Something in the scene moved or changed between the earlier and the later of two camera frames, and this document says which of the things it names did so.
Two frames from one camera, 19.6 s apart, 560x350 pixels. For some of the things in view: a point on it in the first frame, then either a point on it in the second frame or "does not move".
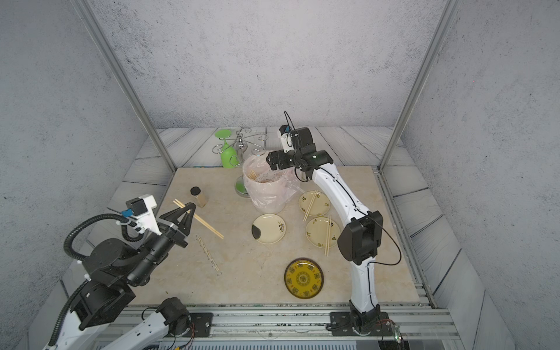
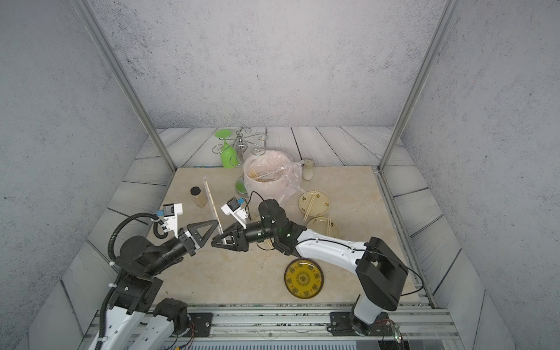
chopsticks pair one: (208, 255) -> (216, 214)
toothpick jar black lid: (195, 190) does not move
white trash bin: (268, 188) does not move
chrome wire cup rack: (235, 149) does not move
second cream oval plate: (320, 205) does not move
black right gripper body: (286, 160) -> (243, 238)
